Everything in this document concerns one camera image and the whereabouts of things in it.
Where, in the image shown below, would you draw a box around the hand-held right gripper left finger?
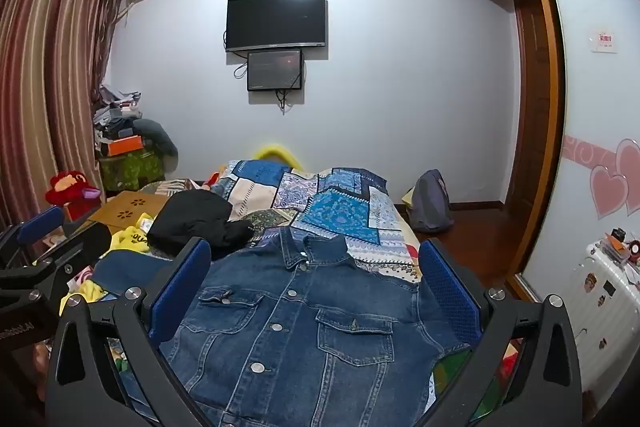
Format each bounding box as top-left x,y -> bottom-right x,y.
44,237 -> 213,427

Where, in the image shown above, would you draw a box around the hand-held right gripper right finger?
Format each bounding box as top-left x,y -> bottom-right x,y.
417,237 -> 586,427

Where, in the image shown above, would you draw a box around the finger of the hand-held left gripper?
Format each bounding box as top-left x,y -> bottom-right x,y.
0,206 -> 65,269
0,222 -> 113,308

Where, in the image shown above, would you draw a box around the blue denim jeans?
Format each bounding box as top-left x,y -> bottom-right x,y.
92,227 -> 473,427

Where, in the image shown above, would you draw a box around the red plush toy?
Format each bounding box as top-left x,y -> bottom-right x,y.
45,171 -> 104,221

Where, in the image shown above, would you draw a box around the plain yellow cloth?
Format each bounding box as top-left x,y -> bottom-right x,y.
60,279 -> 107,316

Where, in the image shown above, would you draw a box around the yellow printed cloth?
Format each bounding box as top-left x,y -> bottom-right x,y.
102,212 -> 157,259

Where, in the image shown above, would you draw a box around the mustard patterned cloth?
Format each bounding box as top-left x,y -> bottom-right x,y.
87,190 -> 171,234

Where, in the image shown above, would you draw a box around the black garment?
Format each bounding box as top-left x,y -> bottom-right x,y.
147,191 -> 256,259

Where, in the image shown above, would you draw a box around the green patterned box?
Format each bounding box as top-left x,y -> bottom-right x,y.
97,149 -> 166,192

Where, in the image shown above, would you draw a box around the grey backpack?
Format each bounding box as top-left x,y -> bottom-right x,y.
410,169 -> 456,233

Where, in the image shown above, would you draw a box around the colourful printed sheet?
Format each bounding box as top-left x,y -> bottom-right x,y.
429,341 -> 517,424

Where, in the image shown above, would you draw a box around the striped cushion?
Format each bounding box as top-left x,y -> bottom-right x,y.
140,178 -> 202,198

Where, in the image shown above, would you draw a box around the orange box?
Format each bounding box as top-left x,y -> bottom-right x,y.
107,136 -> 144,156

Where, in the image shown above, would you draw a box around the pile of papers and boxes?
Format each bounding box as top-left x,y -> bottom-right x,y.
92,84 -> 144,142

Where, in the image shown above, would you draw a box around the blue patchwork blanket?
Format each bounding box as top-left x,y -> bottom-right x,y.
210,159 -> 426,289

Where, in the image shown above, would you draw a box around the striped brown curtain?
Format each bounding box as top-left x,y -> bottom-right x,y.
0,0 -> 127,233

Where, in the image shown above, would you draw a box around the yellow rounded object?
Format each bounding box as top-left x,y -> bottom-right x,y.
252,144 -> 301,170

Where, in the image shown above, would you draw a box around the orange paper sheet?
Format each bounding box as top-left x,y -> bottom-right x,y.
603,234 -> 628,258

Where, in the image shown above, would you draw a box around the wooden door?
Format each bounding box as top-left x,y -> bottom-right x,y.
504,0 -> 552,208

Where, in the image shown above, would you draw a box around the wardrobe with frosted sliding door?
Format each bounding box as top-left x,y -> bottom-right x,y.
505,0 -> 640,304

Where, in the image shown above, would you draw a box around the red and white door sticker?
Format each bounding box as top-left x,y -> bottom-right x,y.
591,27 -> 619,54

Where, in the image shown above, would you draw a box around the small black wall monitor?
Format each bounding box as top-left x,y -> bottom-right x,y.
246,49 -> 305,92

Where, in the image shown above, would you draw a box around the black wall television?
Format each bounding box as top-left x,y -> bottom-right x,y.
226,0 -> 328,53

